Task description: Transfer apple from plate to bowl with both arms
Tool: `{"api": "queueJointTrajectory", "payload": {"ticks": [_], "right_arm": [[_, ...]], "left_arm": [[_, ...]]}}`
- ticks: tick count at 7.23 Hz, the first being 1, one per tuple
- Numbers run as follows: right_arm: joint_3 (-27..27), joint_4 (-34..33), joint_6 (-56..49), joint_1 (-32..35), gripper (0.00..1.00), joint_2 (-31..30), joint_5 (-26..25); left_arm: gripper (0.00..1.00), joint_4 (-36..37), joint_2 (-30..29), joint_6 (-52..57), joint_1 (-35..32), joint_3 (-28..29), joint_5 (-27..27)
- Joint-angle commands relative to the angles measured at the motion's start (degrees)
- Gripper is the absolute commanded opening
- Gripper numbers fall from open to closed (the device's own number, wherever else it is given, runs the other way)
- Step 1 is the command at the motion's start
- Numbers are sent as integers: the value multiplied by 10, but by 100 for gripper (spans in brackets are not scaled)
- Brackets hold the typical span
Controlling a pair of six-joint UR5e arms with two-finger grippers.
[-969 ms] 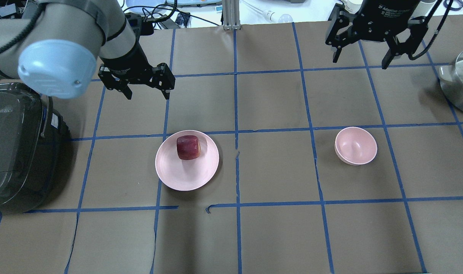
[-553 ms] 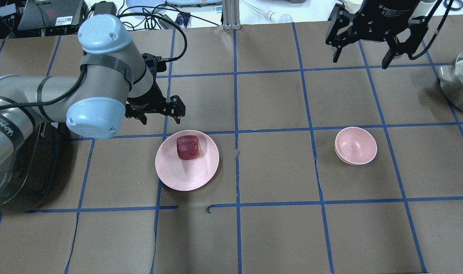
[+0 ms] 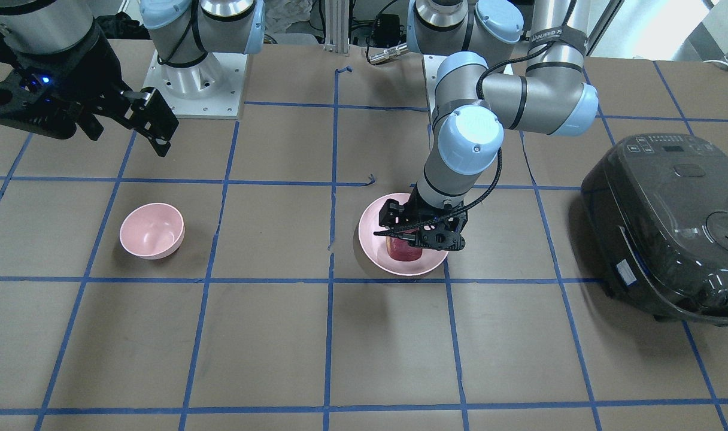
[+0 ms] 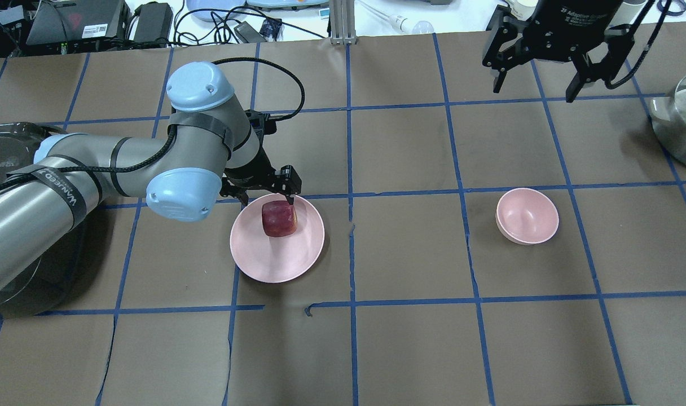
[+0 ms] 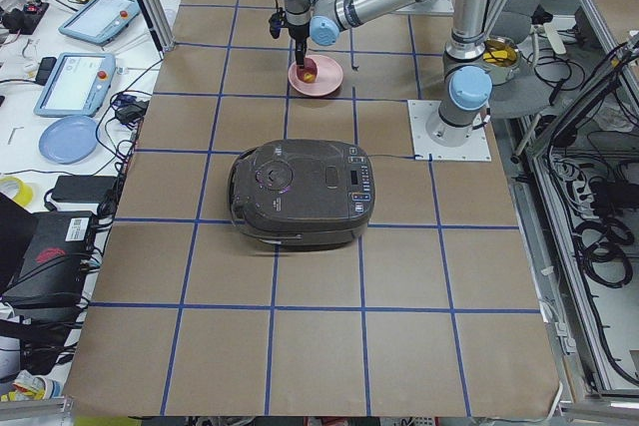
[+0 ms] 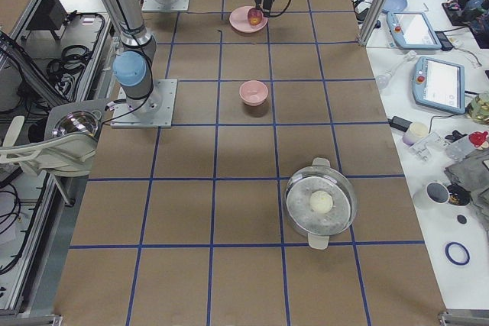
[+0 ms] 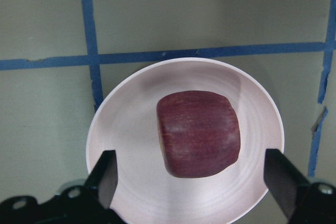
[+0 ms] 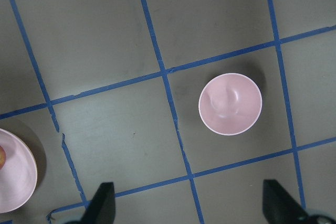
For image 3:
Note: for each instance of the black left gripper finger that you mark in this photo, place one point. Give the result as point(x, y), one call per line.
point(411, 237)

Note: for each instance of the pink plate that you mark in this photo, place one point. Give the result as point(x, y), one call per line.
point(375, 247)

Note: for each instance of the aluminium frame post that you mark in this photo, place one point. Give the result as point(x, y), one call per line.
point(336, 21)

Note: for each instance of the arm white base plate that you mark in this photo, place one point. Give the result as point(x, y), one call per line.
point(431, 65)
point(211, 89)

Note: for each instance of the pink bowl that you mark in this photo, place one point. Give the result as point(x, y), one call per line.
point(152, 231)

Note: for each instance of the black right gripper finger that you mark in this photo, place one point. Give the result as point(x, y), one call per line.
point(153, 118)

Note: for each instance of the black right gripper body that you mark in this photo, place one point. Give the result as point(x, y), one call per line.
point(96, 67)

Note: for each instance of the red apple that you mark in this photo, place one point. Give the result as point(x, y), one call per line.
point(400, 250)

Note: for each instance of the dark grey rice cooker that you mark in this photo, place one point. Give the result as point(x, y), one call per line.
point(658, 205)

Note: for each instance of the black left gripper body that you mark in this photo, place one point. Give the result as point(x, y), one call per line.
point(422, 208)

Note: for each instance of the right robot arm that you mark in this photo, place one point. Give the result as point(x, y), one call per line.
point(183, 32)

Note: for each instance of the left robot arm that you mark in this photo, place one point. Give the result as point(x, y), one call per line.
point(476, 101)

